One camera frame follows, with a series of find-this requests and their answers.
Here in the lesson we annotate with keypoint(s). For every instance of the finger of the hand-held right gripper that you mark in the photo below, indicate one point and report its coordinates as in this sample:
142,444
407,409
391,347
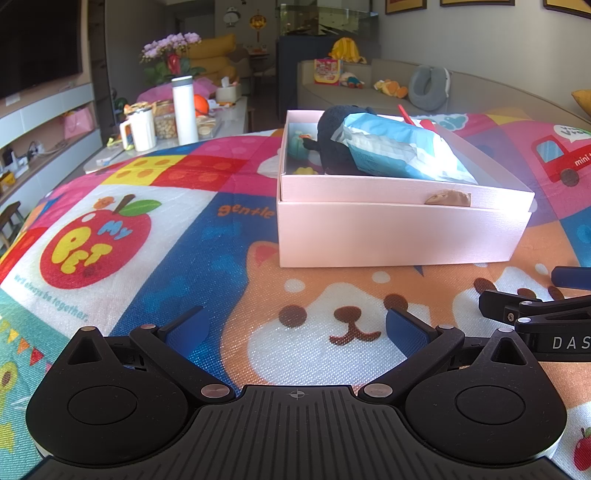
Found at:
503,307
572,278

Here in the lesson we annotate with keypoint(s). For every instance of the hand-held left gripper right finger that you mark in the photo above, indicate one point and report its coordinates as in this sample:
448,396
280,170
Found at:
406,332

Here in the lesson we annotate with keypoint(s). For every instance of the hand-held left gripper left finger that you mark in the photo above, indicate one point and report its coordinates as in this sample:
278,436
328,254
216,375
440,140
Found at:
187,328

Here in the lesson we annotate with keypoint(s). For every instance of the pink cardboard box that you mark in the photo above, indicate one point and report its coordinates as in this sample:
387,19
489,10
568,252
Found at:
392,230

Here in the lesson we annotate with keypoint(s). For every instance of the blue wipes packet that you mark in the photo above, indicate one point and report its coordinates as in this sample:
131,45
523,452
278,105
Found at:
397,147

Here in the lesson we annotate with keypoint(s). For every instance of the black plush toy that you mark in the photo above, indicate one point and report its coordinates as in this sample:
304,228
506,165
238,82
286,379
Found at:
334,143

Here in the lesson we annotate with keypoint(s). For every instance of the white roll with red ends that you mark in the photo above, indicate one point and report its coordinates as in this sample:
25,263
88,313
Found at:
405,114

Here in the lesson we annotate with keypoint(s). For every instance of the colourful printed play mat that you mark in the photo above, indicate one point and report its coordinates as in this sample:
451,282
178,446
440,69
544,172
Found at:
161,240

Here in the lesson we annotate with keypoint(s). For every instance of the yellow cushion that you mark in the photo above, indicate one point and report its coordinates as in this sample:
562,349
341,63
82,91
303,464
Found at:
582,105

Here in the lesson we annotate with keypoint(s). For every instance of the white lidded mug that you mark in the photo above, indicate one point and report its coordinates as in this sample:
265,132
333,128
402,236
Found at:
143,131

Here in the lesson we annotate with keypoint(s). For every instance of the beige sofa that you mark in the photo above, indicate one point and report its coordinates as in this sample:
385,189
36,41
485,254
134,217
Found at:
485,94

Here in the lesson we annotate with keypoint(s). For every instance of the clear jar of nuts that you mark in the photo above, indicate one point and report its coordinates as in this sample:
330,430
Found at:
165,122

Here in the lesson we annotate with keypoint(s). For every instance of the wooden stool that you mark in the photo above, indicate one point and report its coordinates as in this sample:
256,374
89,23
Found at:
10,217

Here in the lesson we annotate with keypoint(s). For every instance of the white coffee table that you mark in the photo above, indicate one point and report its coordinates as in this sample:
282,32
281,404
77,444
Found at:
231,117

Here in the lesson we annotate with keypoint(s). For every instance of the white thermos bottle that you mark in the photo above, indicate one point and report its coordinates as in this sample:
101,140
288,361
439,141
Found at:
184,113

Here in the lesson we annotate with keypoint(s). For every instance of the orange ball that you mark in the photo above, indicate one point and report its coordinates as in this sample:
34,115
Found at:
202,105

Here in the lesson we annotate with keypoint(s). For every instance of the pink gift bag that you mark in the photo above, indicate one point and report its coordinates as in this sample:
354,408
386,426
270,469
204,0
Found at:
78,124

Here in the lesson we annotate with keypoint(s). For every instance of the grey neck pillow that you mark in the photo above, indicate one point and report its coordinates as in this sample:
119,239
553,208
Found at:
429,87

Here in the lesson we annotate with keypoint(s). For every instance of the white tissue box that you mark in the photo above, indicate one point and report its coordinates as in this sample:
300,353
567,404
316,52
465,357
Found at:
228,92

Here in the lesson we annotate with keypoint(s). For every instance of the orange plush toy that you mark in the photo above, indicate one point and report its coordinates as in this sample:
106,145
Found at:
392,89

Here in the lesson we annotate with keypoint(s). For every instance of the small doll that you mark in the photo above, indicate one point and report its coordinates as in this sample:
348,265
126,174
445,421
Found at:
352,81

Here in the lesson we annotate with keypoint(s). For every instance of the dark cabinet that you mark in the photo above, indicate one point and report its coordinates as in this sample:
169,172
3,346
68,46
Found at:
288,78

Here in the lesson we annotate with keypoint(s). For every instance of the colourful toy box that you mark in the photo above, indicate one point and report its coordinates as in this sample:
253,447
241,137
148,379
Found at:
327,73

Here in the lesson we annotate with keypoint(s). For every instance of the framed picture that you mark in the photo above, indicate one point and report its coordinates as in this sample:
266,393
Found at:
405,5
475,2
568,4

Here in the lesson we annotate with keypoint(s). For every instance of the potted pink flowers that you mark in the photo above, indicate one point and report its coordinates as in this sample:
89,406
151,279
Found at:
168,55

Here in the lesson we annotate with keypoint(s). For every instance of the yellow cushions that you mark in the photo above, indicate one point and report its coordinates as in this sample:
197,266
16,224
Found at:
212,50

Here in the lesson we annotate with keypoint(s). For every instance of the yellow plush toy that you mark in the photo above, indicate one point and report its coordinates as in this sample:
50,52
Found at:
347,50

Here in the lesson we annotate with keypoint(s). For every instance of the yellow lantern ornament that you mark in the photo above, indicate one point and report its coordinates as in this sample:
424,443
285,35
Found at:
257,22

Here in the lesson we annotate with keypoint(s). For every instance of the glass fish tank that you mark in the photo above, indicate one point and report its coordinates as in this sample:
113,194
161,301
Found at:
328,18

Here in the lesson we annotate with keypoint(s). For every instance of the black television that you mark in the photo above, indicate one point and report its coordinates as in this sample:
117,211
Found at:
37,41

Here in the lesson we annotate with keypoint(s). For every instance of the white wall shelf unit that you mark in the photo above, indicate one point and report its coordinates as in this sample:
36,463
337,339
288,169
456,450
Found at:
41,115

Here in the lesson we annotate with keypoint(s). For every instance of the round wall ornament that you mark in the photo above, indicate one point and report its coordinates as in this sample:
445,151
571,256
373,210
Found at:
232,15

